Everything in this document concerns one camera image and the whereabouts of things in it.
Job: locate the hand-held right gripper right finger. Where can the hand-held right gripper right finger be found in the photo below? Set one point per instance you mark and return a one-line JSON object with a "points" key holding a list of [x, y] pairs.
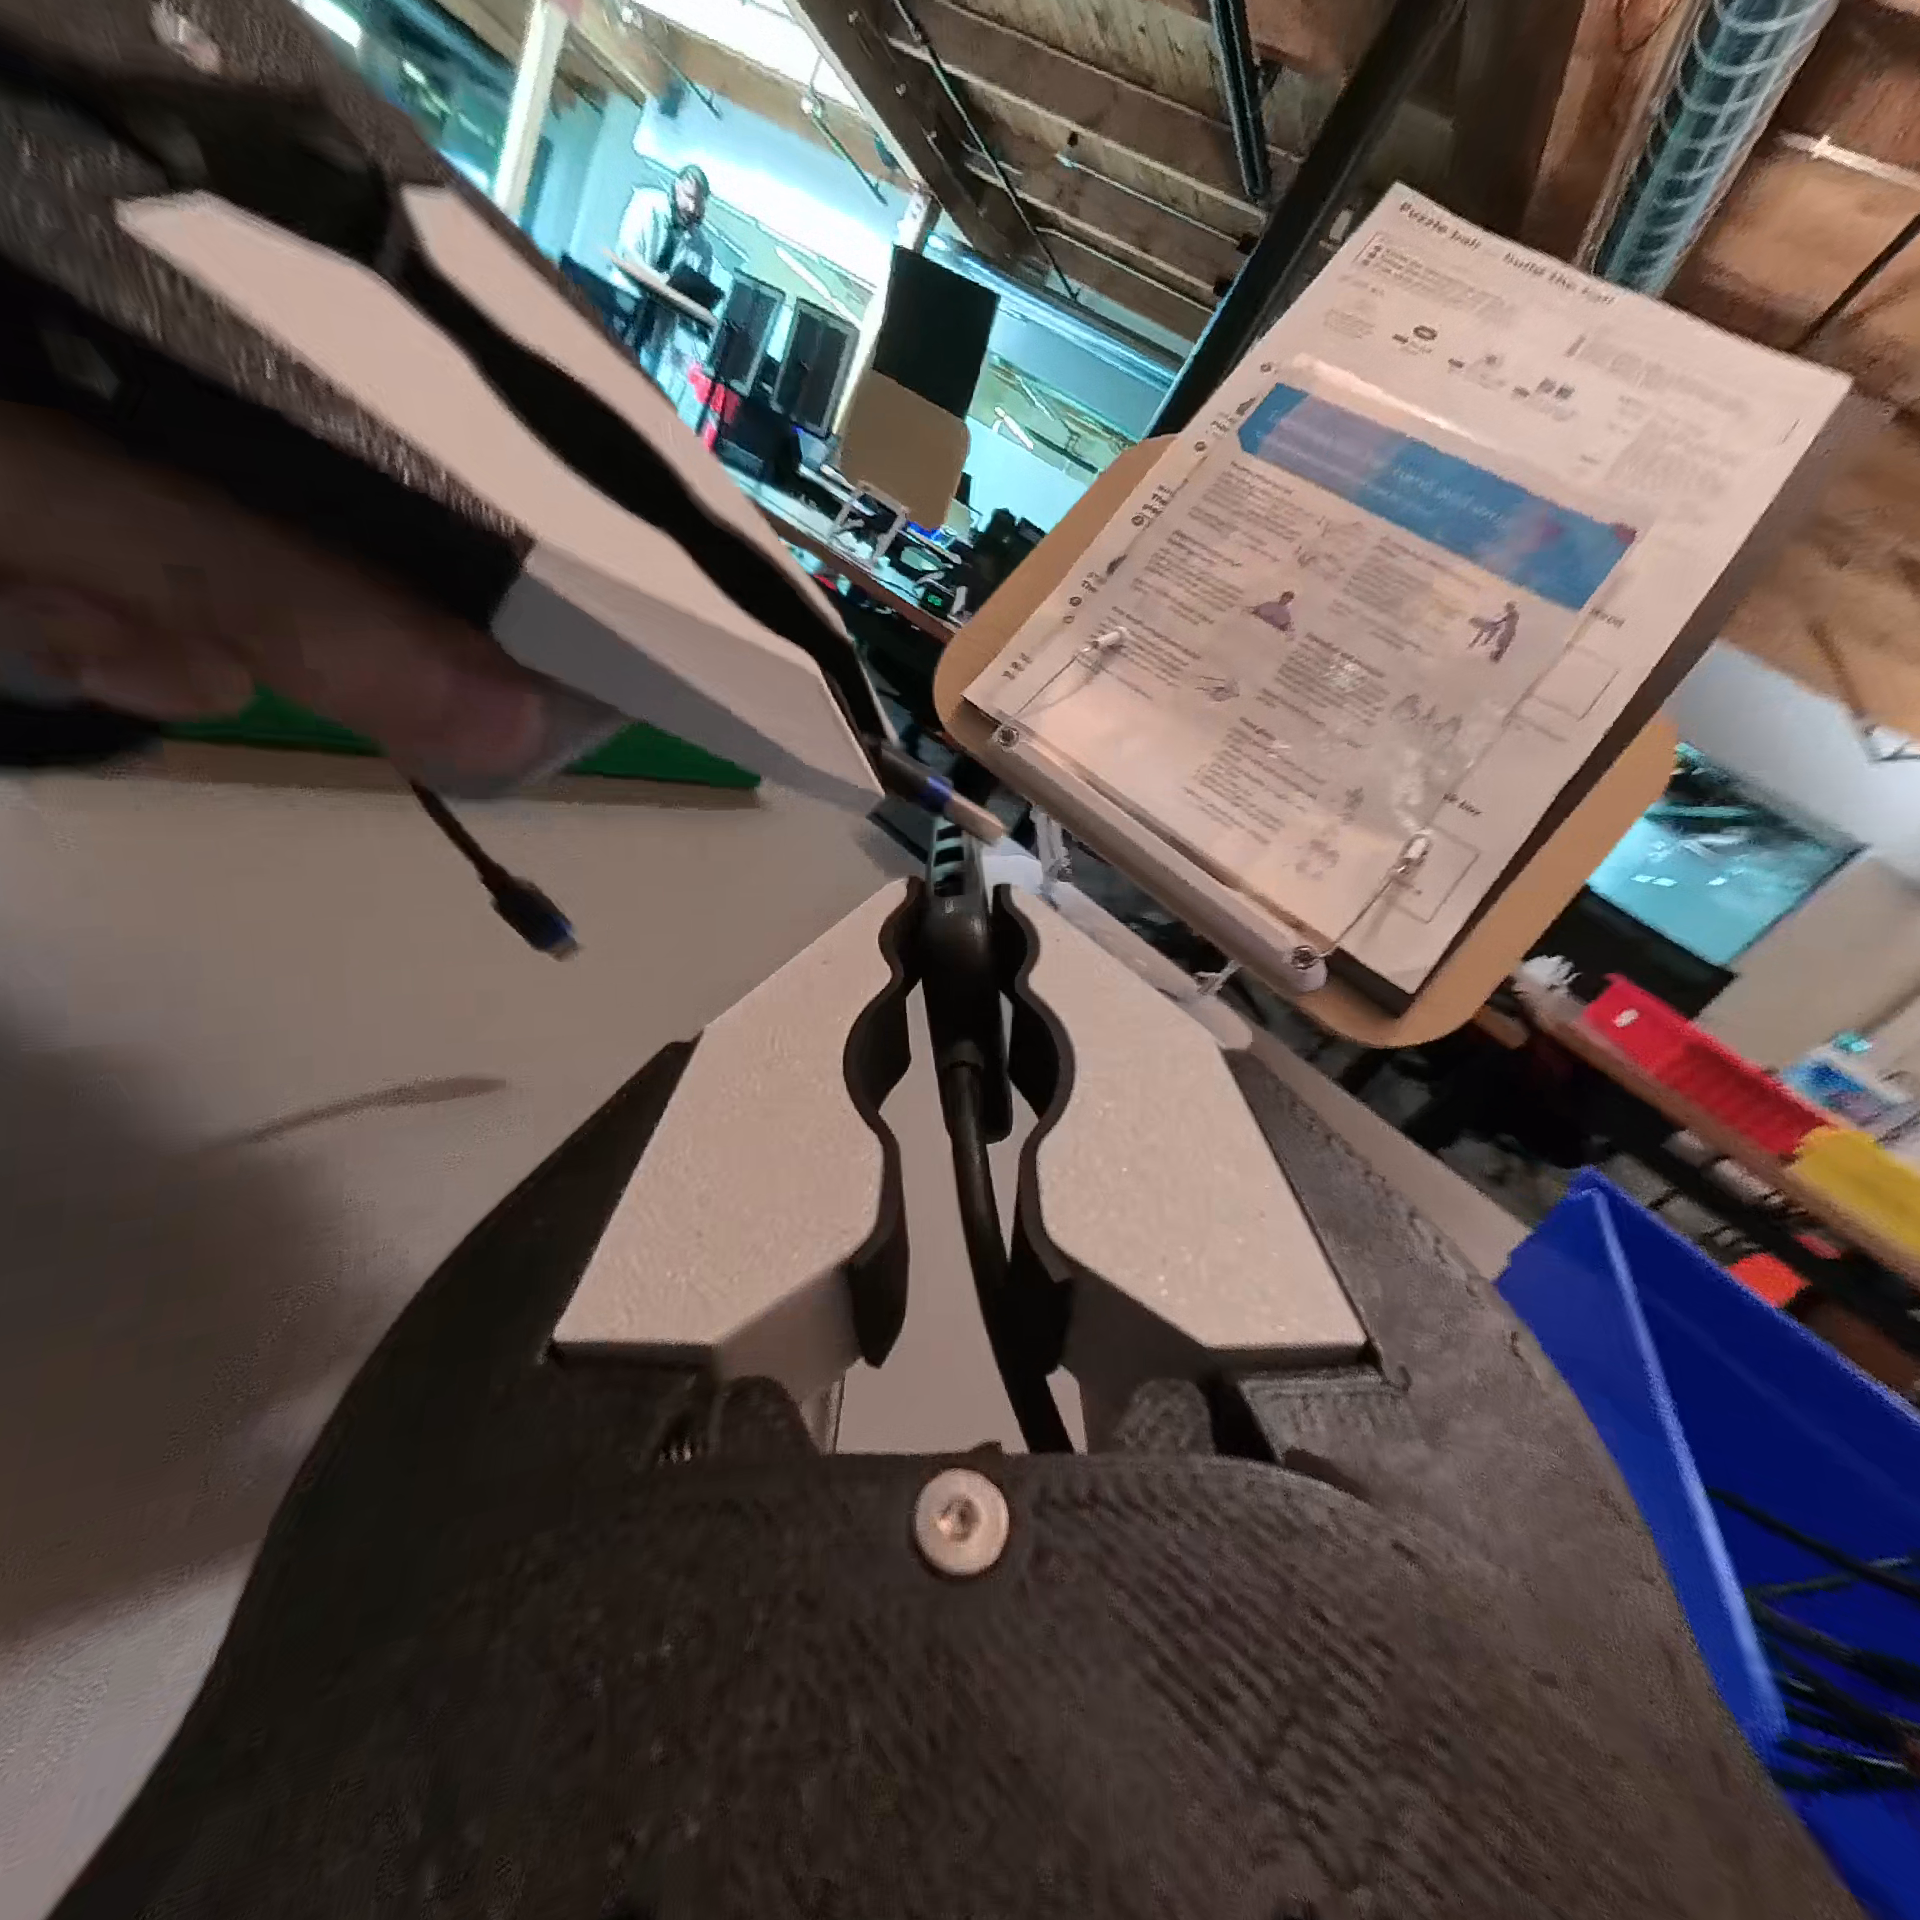
{"points": [[1185, 1201]]}

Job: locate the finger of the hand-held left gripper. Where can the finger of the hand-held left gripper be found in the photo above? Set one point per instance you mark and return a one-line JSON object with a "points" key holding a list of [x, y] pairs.
{"points": [[601, 390], [450, 435]]}

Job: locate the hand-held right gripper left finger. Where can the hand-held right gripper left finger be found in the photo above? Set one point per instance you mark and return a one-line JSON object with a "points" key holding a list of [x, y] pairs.
{"points": [[720, 1201]]}

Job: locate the green plastic bin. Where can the green plastic bin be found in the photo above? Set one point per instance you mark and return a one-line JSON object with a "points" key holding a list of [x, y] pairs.
{"points": [[675, 758]]}

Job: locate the blue plastic bin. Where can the blue plastic bin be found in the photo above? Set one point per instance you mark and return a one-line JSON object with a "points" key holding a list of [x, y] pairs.
{"points": [[1635, 1425]]}

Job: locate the person's left hand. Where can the person's left hand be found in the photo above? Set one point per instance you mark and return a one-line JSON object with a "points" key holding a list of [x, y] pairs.
{"points": [[301, 644]]}

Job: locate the black computer monitor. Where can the black computer monitor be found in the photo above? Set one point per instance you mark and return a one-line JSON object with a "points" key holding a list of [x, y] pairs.
{"points": [[818, 369], [747, 338]]}

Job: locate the wooden document stand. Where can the wooden document stand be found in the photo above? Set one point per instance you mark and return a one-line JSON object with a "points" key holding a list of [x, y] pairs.
{"points": [[901, 442]]}

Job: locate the wooden edged work table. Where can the wooden edged work table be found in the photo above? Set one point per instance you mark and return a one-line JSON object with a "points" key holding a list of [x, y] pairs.
{"points": [[870, 579]]}

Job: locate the black panel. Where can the black panel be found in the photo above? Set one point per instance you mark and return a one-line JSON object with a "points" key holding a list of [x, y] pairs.
{"points": [[938, 323]]}

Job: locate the red plastic bin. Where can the red plastic bin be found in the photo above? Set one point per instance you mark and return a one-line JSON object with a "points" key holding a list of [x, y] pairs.
{"points": [[1695, 1058]]}

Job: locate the blue header instruction sheet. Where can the blue header instruction sheet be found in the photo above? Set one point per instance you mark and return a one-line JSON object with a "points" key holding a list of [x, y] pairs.
{"points": [[1351, 674]]}

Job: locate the large dark screen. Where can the large dark screen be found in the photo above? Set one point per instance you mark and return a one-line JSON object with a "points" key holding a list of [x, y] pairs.
{"points": [[1725, 854]]}

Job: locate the yellow plastic bin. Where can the yellow plastic bin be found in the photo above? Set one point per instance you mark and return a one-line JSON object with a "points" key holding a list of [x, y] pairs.
{"points": [[1861, 1192]]}

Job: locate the white instruction sheet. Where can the white instruction sheet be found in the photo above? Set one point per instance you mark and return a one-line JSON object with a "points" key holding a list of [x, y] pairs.
{"points": [[1651, 345]]}

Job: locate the black metal post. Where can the black metal post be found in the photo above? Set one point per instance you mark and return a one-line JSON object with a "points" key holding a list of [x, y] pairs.
{"points": [[1321, 195]]}

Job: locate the silver spiral air duct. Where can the silver spiral air duct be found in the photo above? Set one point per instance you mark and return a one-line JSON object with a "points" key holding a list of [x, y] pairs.
{"points": [[1710, 135]]}

